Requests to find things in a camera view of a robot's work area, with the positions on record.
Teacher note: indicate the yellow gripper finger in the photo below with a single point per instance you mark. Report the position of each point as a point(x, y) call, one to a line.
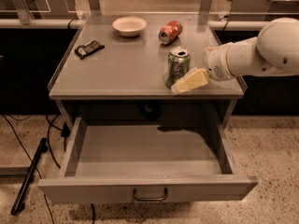
point(195, 78)

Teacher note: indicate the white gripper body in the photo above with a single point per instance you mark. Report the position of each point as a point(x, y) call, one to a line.
point(216, 62)

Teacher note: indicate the green soda can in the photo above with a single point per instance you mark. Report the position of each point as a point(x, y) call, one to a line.
point(178, 65)

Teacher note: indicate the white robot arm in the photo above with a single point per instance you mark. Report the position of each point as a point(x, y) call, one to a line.
point(274, 52)

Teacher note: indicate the orange soda can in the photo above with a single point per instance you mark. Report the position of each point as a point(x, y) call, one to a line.
point(170, 31)

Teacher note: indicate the open grey top drawer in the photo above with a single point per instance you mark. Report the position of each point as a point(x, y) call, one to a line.
point(105, 163)

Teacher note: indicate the white bowl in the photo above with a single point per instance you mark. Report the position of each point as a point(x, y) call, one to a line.
point(129, 26)

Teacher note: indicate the grey cabinet table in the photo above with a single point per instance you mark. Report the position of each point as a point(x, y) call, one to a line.
point(124, 82)

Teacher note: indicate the black snack packet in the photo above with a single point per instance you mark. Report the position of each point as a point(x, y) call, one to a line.
point(86, 50)

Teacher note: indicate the black bar on floor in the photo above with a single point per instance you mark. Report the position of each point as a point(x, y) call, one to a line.
point(16, 208)

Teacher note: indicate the metal drawer handle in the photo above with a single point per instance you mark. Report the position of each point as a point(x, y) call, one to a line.
point(148, 196)

